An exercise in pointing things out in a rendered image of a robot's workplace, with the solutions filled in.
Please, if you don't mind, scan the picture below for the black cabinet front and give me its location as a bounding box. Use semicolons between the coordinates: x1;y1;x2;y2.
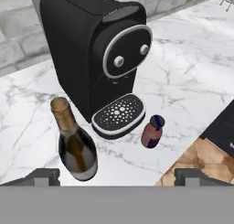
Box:
199;99;234;158

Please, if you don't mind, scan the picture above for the grey wire stand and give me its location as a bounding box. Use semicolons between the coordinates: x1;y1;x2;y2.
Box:
219;0;234;12

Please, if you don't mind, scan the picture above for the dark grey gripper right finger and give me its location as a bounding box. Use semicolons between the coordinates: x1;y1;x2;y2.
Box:
174;167;234;187

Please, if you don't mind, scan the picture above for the black coffee machine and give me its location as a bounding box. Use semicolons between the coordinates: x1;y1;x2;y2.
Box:
39;0;154;141

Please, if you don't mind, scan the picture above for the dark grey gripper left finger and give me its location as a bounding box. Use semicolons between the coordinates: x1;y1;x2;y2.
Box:
1;167;61;187

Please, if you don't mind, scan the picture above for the dark green wine bottle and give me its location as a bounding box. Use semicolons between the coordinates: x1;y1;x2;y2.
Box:
49;96;99;182

